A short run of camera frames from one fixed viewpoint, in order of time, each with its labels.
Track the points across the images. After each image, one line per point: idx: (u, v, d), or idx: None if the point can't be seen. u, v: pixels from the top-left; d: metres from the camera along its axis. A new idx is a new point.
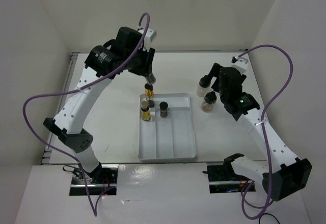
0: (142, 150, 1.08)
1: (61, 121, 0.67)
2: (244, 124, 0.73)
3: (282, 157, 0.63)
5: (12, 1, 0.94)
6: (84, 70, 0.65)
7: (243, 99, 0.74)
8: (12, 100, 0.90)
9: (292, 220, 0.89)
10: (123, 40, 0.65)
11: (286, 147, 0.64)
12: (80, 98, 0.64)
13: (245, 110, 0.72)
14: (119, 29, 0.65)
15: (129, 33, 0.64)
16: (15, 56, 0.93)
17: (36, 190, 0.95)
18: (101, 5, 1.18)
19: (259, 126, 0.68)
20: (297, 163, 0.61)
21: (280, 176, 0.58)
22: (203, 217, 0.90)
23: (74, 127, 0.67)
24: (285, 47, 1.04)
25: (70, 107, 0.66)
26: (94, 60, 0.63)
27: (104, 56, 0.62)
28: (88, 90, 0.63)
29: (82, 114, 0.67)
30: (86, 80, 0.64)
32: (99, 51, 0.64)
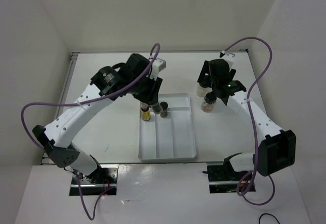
0: (142, 150, 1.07)
1: (51, 132, 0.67)
2: (233, 107, 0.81)
3: (267, 129, 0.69)
5: None
6: (89, 86, 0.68)
7: (231, 84, 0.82)
8: (11, 100, 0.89)
9: (291, 220, 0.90)
10: (131, 65, 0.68)
11: (271, 121, 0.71)
12: (77, 112, 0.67)
13: (233, 92, 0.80)
14: (131, 55, 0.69)
15: (139, 60, 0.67)
16: (15, 56, 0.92)
17: (36, 191, 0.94)
18: (100, 3, 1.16)
19: (244, 105, 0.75)
20: (281, 134, 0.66)
21: (265, 145, 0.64)
22: (204, 217, 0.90)
23: (62, 140, 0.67)
24: (285, 48, 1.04)
25: (64, 119, 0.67)
26: (101, 80, 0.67)
27: (110, 78, 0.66)
28: (87, 106, 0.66)
29: (73, 128, 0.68)
30: (88, 96, 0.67)
32: (107, 72, 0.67)
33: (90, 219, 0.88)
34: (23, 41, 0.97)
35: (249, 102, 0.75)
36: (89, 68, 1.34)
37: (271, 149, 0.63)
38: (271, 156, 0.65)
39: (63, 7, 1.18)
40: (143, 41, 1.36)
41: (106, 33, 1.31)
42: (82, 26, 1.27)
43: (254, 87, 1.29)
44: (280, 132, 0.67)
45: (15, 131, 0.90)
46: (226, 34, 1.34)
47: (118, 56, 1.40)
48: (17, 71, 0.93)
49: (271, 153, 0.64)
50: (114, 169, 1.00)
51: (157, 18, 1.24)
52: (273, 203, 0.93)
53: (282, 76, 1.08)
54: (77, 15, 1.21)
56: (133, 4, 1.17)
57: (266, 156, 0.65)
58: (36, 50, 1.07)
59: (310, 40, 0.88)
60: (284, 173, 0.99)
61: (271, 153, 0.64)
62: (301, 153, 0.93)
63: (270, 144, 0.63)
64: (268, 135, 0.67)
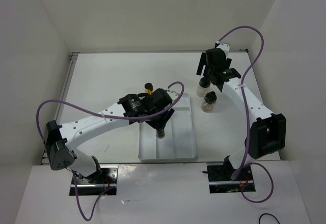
0: (142, 150, 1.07)
1: (65, 131, 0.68)
2: (227, 93, 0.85)
3: (259, 112, 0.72)
5: (12, 0, 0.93)
6: (115, 104, 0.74)
7: (226, 71, 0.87)
8: (11, 100, 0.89)
9: (291, 220, 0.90)
10: (154, 99, 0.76)
11: (263, 105, 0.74)
12: (99, 122, 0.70)
13: (227, 78, 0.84)
14: (157, 89, 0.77)
15: (163, 96, 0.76)
16: (14, 56, 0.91)
17: (36, 190, 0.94)
18: (100, 4, 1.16)
19: (238, 90, 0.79)
20: (272, 117, 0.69)
21: (255, 126, 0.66)
22: (204, 217, 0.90)
23: (73, 142, 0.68)
24: (286, 48, 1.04)
25: (84, 123, 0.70)
26: (127, 103, 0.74)
27: (135, 105, 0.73)
28: (109, 120, 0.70)
29: (87, 135, 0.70)
30: (113, 112, 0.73)
32: (134, 98, 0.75)
33: (86, 219, 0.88)
34: (22, 41, 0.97)
35: (243, 87, 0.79)
36: (89, 68, 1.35)
37: (261, 131, 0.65)
38: (262, 138, 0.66)
39: (63, 7, 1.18)
40: (143, 41, 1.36)
41: (106, 33, 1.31)
42: (83, 26, 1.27)
43: (254, 87, 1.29)
44: (272, 115, 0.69)
45: (15, 131, 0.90)
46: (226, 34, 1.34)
47: (118, 56, 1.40)
48: (17, 71, 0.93)
49: (262, 135, 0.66)
50: (114, 169, 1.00)
51: (157, 19, 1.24)
52: (273, 203, 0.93)
53: (282, 76, 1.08)
54: (77, 15, 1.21)
56: (133, 4, 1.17)
57: (256, 137, 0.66)
58: (36, 50, 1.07)
59: (310, 40, 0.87)
60: (284, 173, 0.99)
61: (262, 135, 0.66)
62: (302, 153, 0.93)
63: (260, 126, 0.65)
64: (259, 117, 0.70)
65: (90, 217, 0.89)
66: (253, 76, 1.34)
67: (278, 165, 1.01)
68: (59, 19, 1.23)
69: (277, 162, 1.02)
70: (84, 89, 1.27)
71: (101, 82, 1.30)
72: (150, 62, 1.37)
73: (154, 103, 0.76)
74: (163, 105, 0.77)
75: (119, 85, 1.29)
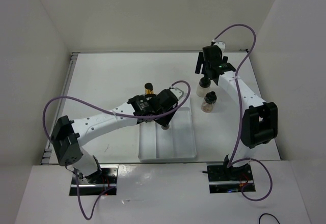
0: (142, 150, 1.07)
1: (78, 127, 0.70)
2: (223, 85, 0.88)
3: (251, 101, 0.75)
5: (12, 0, 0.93)
6: (125, 104, 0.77)
7: (221, 65, 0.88)
8: (11, 101, 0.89)
9: (291, 220, 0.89)
10: (161, 99, 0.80)
11: (255, 95, 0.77)
12: (109, 119, 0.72)
13: (222, 72, 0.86)
14: (163, 90, 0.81)
15: (169, 98, 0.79)
16: (14, 57, 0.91)
17: (36, 191, 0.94)
18: (100, 4, 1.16)
19: (232, 81, 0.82)
20: (265, 105, 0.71)
21: (247, 113, 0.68)
22: (204, 217, 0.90)
23: (84, 138, 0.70)
24: (285, 48, 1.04)
25: (96, 120, 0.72)
26: (136, 104, 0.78)
27: (144, 105, 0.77)
28: (120, 119, 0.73)
29: (99, 131, 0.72)
30: (123, 111, 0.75)
32: (142, 100, 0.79)
33: (87, 219, 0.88)
34: (23, 41, 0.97)
35: (237, 79, 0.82)
36: (89, 68, 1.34)
37: (252, 118, 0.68)
38: (254, 126, 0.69)
39: (64, 7, 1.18)
40: (143, 41, 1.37)
41: (106, 33, 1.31)
42: (83, 26, 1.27)
43: (254, 87, 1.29)
44: (264, 104, 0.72)
45: (15, 131, 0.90)
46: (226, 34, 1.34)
47: (118, 56, 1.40)
48: (17, 72, 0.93)
49: (254, 122, 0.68)
50: (114, 169, 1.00)
51: (157, 19, 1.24)
52: (273, 203, 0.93)
53: (282, 76, 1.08)
54: (77, 15, 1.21)
56: (133, 4, 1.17)
57: (248, 124, 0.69)
58: (36, 50, 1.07)
59: (310, 40, 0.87)
60: (284, 173, 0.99)
61: (254, 121, 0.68)
62: (302, 154, 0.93)
63: (252, 113, 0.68)
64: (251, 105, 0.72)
65: (90, 217, 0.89)
66: (253, 76, 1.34)
67: (278, 165, 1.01)
68: (59, 19, 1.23)
69: (277, 162, 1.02)
70: (84, 89, 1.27)
71: (101, 82, 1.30)
72: (150, 62, 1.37)
73: (160, 103, 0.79)
74: (169, 105, 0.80)
75: (119, 85, 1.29)
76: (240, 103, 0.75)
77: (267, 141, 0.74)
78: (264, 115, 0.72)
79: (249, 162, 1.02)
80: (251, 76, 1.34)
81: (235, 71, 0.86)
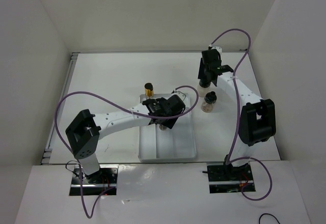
0: (142, 150, 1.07)
1: (99, 120, 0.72)
2: (221, 86, 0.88)
3: (248, 99, 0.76)
5: (12, 0, 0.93)
6: (140, 105, 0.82)
7: (219, 67, 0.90)
8: (11, 101, 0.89)
9: (291, 220, 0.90)
10: (170, 103, 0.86)
11: (252, 93, 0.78)
12: (127, 117, 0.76)
13: (221, 72, 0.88)
14: (173, 95, 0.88)
15: (178, 103, 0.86)
16: (15, 57, 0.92)
17: (36, 190, 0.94)
18: (100, 4, 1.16)
19: (230, 81, 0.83)
20: (262, 102, 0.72)
21: (245, 110, 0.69)
22: (204, 217, 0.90)
23: (104, 132, 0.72)
24: (285, 48, 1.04)
25: (115, 116, 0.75)
26: (150, 105, 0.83)
27: (157, 107, 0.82)
28: (136, 117, 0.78)
29: (116, 127, 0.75)
30: (139, 110, 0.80)
32: (156, 102, 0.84)
33: (88, 217, 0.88)
34: (22, 40, 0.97)
35: (235, 79, 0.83)
36: (89, 68, 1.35)
37: (250, 115, 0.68)
38: (252, 122, 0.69)
39: (64, 7, 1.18)
40: (144, 41, 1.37)
41: (106, 33, 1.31)
42: (83, 26, 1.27)
43: (253, 87, 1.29)
44: (261, 101, 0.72)
45: (15, 131, 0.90)
46: (226, 34, 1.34)
47: (118, 56, 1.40)
48: (17, 72, 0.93)
49: (252, 118, 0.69)
50: (114, 169, 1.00)
51: (157, 19, 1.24)
52: (273, 203, 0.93)
53: (282, 76, 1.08)
54: (77, 15, 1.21)
56: (133, 4, 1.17)
57: (246, 121, 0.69)
58: (36, 50, 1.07)
59: (310, 40, 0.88)
60: (284, 173, 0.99)
61: (251, 118, 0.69)
62: (302, 154, 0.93)
63: (249, 110, 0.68)
64: (249, 102, 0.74)
65: (90, 217, 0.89)
66: (253, 76, 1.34)
67: (278, 165, 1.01)
68: (59, 19, 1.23)
69: (277, 162, 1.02)
70: (84, 89, 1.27)
71: (101, 82, 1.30)
72: (150, 62, 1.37)
73: (170, 107, 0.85)
74: (177, 110, 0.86)
75: (119, 85, 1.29)
76: (238, 100, 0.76)
77: (267, 139, 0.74)
78: (262, 112, 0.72)
79: (249, 162, 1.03)
80: (251, 75, 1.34)
81: (232, 71, 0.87)
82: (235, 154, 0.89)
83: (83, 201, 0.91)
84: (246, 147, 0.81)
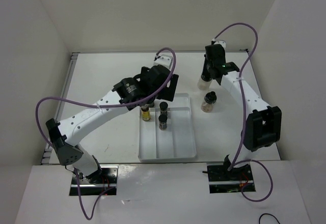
0: (142, 150, 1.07)
1: (64, 128, 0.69)
2: (226, 86, 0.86)
3: (255, 105, 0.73)
5: (12, 1, 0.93)
6: (111, 92, 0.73)
7: (225, 65, 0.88)
8: (11, 101, 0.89)
9: (291, 220, 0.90)
10: (151, 78, 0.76)
11: (259, 98, 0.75)
12: (94, 113, 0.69)
13: (227, 71, 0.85)
14: (153, 68, 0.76)
15: (159, 74, 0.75)
16: (15, 57, 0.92)
17: (36, 190, 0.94)
18: (100, 4, 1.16)
19: (236, 83, 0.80)
20: (268, 109, 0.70)
21: (251, 117, 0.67)
22: (204, 217, 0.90)
23: (74, 137, 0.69)
24: (285, 48, 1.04)
25: (81, 117, 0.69)
26: (123, 89, 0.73)
27: (132, 89, 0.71)
28: (106, 110, 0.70)
29: (86, 128, 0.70)
30: (108, 101, 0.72)
32: (130, 83, 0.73)
33: (88, 218, 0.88)
34: (23, 41, 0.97)
35: (241, 80, 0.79)
36: (89, 69, 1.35)
37: (256, 123, 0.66)
38: (256, 131, 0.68)
39: (64, 7, 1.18)
40: (143, 41, 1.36)
41: (105, 32, 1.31)
42: (83, 26, 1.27)
43: (254, 87, 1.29)
44: (268, 108, 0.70)
45: (15, 131, 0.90)
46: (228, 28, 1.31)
47: (118, 56, 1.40)
48: (17, 73, 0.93)
49: (256, 127, 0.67)
50: (114, 169, 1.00)
51: (157, 18, 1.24)
52: (272, 203, 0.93)
53: (282, 76, 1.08)
54: (77, 15, 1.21)
56: (133, 4, 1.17)
57: (251, 129, 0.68)
58: (36, 51, 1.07)
59: (310, 40, 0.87)
60: (284, 173, 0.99)
61: (257, 127, 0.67)
62: (303, 154, 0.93)
63: (255, 118, 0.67)
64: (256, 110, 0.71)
65: (91, 217, 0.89)
66: (254, 76, 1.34)
67: (278, 165, 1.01)
68: (59, 19, 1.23)
69: (277, 162, 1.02)
70: (84, 90, 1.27)
71: (101, 82, 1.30)
72: (150, 62, 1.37)
73: (151, 82, 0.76)
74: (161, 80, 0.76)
75: None
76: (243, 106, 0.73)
77: (269, 145, 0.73)
78: (267, 118, 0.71)
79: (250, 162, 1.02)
80: (251, 75, 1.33)
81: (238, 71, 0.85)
82: (237, 155, 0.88)
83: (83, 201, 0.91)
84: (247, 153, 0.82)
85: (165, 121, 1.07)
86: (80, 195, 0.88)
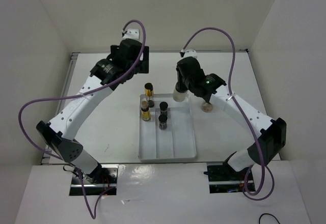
0: (142, 150, 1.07)
1: (57, 125, 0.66)
2: (218, 105, 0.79)
3: (260, 123, 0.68)
5: (12, 0, 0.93)
6: (89, 78, 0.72)
7: (209, 80, 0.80)
8: (11, 101, 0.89)
9: (291, 220, 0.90)
10: (123, 54, 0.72)
11: (260, 113, 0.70)
12: (81, 103, 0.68)
13: (214, 88, 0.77)
14: (121, 42, 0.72)
15: (130, 46, 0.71)
16: (15, 57, 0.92)
17: (37, 191, 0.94)
18: (100, 3, 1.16)
19: (230, 101, 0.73)
20: (273, 124, 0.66)
21: (262, 141, 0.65)
22: (204, 217, 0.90)
23: (69, 131, 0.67)
24: (285, 49, 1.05)
25: (70, 110, 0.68)
26: (100, 71, 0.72)
27: (109, 68, 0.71)
28: (91, 96, 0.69)
29: (78, 119, 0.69)
30: (90, 87, 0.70)
32: (105, 63, 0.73)
33: (92, 216, 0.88)
34: (22, 40, 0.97)
35: (234, 96, 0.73)
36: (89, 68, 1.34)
37: (268, 145, 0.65)
38: (269, 150, 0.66)
39: (63, 7, 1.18)
40: None
41: (105, 32, 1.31)
42: (83, 25, 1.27)
43: (254, 87, 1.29)
44: (273, 123, 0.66)
45: (14, 131, 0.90)
46: (228, 25, 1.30)
47: None
48: (17, 73, 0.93)
49: (268, 147, 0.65)
50: (114, 169, 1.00)
51: (157, 18, 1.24)
52: (272, 203, 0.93)
53: (282, 76, 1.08)
54: (76, 15, 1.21)
56: (133, 4, 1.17)
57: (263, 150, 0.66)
58: (35, 50, 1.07)
59: (310, 40, 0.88)
60: (284, 173, 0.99)
61: (268, 147, 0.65)
62: (303, 153, 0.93)
63: (266, 140, 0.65)
64: (263, 130, 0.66)
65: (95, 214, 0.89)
66: (254, 75, 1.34)
67: (278, 165, 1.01)
68: (58, 19, 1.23)
69: (277, 162, 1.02)
70: None
71: None
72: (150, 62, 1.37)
73: (125, 57, 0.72)
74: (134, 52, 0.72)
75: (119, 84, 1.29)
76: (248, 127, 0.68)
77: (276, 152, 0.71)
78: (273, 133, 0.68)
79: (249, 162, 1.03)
80: (251, 75, 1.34)
81: (225, 84, 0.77)
82: (237, 161, 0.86)
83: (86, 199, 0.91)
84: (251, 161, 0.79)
85: (165, 120, 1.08)
86: (85, 195, 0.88)
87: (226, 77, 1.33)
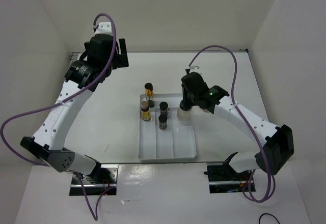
0: (142, 151, 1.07)
1: (42, 139, 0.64)
2: (222, 115, 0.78)
3: (265, 131, 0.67)
5: (11, 0, 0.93)
6: (65, 83, 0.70)
7: (212, 91, 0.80)
8: (11, 101, 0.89)
9: (291, 220, 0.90)
10: (96, 51, 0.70)
11: (264, 121, 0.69)
12: (62, 111, 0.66)
13: (218, 100, 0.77)
14: (91, 40, 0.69)
15: (101, 43, 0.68)
16: (15, 57, 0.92)
17: (36, 190, 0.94)
18: (100, 3, 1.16)
19: (233, 110, 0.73)
20: (279, 131, 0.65)
21: (268, 148, 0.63)
22: (204, 217, 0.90)
23: (55, 142, 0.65)
24: (285, 48, 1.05)
25: (51, 121, 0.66)
26: (75, 74, 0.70)
27: (84, 70, 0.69)
28: (71, 103, 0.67)
29: (62, 128, 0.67)
30: (68, 92, 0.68)
32: (79, 65, 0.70)
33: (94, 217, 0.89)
34: (22, 40, 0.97)
35: (237, 106, 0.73)
36: None
37: (275, 152, 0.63)
38: (277, 159, 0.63)
39: (63, 7, 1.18)
40: (142, 41, 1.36)
41: None
42: (82, 25, 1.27)
43: (254, 87, 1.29)
44: (278, 130, 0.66)
45: (15, 131, 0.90)
46: (228, 25, 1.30)
47: None
48: (17, 72, 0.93)
49: (276, 155, 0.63)
50: (114, 169, 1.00)
51: (157, 18, 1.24)
52: (272, 203, 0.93)
53: (282, 76, 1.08)
54: (76, 15, 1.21)
56: (133, 3, 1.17)
57: (271, 159, 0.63)
58: (35, 50, 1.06)
59: (310, 40, 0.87)
60: (284, 173, 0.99)
61: (276, 155, 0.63)
62: (302, 153, 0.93)
63: (273, 146, 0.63)
64: (269, 137, 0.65)
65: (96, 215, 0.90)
66: (254, 75, 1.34)
67: None
68: (58, 19, 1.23)
69: None
70: None
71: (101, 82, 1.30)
72: (150, 62, 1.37)
73: (99, 54, 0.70)
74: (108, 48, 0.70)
75: (119, 84, 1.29)
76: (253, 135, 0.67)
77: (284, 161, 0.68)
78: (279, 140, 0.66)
79: None
80: (251, 75, 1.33)
81: (228, 95, 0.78)
82: (241, 164, 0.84)
83: (87, 199, 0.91)
84: (255, 166, 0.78)
85: (165, 121, 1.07)
86: (85, 195, 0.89)
87: (226, 77, 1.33)
